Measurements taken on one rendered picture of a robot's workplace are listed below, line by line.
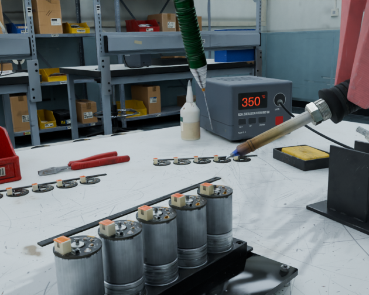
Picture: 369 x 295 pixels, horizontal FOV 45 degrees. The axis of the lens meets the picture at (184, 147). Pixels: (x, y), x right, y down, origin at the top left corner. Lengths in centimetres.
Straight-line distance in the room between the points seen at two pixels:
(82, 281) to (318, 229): 24
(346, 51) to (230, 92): 40
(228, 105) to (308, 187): 24
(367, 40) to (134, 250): 18
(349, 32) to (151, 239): 18
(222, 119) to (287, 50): 562
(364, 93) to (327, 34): 563
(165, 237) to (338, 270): 14
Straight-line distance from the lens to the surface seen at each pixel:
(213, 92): 76
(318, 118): 30
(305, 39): 614
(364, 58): 29
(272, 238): 39
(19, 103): 441
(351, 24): 32
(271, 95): 74
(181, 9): 25
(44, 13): 449
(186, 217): 28
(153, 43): 297
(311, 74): 608
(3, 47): 261
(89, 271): 24
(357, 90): 30
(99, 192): 52
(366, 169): 41
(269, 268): 32
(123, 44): 286
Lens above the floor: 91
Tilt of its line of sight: 13 degrees down
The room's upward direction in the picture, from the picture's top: 2 degrees counter-clockwise
